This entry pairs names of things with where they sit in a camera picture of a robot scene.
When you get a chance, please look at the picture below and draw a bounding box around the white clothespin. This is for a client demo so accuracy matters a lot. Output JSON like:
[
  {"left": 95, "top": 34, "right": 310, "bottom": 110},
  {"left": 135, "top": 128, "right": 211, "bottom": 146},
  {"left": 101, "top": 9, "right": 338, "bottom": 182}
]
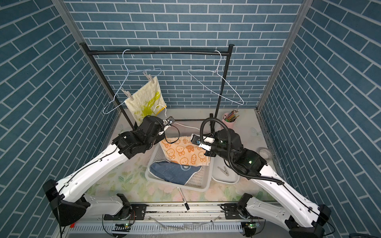
[
  {"left": 121, "top": 88, "right": 134, "bottom": 101},
  {"left": 143, "top": 71, "right": 155, "bottom": 83},
  {"left": 217, "top": 166, "right": 230, "bottom": 177}
]

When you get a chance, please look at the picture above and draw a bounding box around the orange patterned towel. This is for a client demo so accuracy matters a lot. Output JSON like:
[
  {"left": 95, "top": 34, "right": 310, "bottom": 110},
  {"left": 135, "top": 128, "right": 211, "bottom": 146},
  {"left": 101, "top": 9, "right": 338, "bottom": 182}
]
[{"left": 160, "top": 136, "right": 210, "bottom": 167}]

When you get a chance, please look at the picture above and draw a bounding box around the blue patterned towel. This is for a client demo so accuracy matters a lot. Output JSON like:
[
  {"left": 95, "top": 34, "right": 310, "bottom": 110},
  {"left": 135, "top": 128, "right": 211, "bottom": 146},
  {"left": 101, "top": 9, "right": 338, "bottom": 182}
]
[{"left": 148, "top": 160, "right": 202, "bottom": 185}]

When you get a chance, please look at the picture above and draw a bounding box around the white wire hanger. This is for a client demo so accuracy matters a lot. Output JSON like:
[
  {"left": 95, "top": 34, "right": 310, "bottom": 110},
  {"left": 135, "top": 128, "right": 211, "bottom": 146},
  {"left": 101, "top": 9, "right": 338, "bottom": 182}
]
[
  {"left": 187, "top": 50, "right": 245, "bottom": 106},
  {"left": 153, "top": 104, "right": 199, "bottom": 131}
]

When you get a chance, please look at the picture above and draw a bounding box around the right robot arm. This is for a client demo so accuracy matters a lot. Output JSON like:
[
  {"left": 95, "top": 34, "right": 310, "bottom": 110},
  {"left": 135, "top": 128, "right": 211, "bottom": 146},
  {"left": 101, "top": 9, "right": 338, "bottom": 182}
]
[{"left": 191, "top": 117, "right": 331, "bottom": 238}]

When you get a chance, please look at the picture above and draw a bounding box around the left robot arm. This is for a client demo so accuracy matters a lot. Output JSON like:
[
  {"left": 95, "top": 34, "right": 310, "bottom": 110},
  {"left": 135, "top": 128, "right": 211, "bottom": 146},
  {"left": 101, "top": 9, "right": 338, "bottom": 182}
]
[{"left": 43, "top": 116, "right": 173, "bottom": 227}]

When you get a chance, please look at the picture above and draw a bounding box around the white rectangular tray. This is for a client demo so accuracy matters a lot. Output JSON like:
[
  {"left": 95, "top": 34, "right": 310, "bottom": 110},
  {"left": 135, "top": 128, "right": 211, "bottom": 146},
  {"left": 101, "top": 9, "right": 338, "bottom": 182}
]
[{"left": 212, "top": 156, "right": 240, "bottom": 184}]

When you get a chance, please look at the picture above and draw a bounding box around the white perforated plastic basket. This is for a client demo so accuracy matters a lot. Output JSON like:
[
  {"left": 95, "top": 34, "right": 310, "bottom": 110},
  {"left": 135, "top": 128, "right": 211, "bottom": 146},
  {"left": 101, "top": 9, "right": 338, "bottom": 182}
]
[{"left": 145, "top": 145, "right": 213, "bottom": 192}]

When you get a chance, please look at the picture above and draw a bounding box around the pink pencil cup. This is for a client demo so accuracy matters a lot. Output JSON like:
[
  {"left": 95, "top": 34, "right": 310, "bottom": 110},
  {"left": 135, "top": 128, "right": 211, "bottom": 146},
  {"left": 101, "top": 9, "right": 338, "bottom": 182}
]
[{"left": 223, "top": 109, "right": 239, "bottom": 129}]

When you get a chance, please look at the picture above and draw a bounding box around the clear tape roll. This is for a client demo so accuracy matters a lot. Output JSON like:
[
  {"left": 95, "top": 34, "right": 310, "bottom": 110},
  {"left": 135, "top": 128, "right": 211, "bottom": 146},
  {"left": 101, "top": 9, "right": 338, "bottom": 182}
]
[{"left": 258, "top": 147, "right": 273, "bottom": 161}]

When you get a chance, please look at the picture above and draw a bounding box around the black tipped marker pen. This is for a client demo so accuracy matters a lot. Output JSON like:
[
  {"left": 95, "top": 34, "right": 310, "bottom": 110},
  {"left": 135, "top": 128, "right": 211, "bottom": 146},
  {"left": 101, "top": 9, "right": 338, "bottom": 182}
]
[{"left": 177, "top": 187, "right": 190, "bottom": 211}]

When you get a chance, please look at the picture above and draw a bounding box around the yellow green patterned towel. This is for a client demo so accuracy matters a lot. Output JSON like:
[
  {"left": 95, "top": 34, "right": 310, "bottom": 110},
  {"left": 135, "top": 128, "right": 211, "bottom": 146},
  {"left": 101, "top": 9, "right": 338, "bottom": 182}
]
[{"left": 124, "top": 76, "right": 167, "bottom": 126}]

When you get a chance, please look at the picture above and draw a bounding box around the black metal clothes rack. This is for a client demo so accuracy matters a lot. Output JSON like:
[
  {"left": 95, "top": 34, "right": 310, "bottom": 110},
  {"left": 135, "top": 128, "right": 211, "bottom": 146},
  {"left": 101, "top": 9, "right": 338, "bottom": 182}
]
[{"left": 79, "top": 43, "right": 235, "bottom": 129}]

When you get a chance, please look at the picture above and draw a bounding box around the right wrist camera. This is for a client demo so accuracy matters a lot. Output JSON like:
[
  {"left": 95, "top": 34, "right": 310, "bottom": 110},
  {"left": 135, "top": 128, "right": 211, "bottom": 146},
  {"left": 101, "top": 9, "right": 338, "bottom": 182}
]
[{"left": 190, "top": 134, "right": 215, "bottom": 151}]

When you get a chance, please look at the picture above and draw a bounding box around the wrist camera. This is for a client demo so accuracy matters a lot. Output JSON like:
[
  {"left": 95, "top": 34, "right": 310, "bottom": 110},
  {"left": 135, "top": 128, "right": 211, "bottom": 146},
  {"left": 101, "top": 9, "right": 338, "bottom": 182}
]
[
  {"left": 190, "top": 134, "right": 215, "bottom": 151},
  {"left": 164, "top": 116, "right": 176, "bottom": 126}
]

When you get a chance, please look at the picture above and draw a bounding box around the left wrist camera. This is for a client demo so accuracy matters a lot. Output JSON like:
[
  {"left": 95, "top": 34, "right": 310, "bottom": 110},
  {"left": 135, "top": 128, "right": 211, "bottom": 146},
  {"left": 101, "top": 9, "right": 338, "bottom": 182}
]
[{"left": 164, "top": 116, "right": 176, "bottom": 126}]

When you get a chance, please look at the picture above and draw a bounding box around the light blue wire hanger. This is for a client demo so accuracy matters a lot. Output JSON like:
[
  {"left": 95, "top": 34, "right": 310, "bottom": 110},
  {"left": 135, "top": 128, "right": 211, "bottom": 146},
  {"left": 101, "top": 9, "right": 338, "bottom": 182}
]
[{"left": 102, "top": 49, "right": 163, "bottom": 115}]

